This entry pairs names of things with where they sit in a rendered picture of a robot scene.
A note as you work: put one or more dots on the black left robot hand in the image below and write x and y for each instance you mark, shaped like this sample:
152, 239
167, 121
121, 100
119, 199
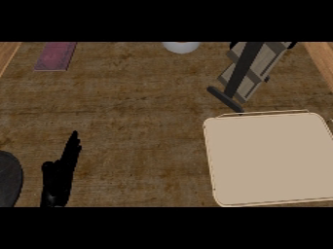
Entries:
59, 175

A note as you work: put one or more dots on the beige square tray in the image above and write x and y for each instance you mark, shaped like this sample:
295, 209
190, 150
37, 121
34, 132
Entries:
274, 159

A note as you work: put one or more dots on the dark red rectangular board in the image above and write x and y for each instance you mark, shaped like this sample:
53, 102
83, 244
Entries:
55, 56

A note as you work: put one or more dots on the white round bowl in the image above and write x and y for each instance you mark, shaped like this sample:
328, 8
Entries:
180, 47

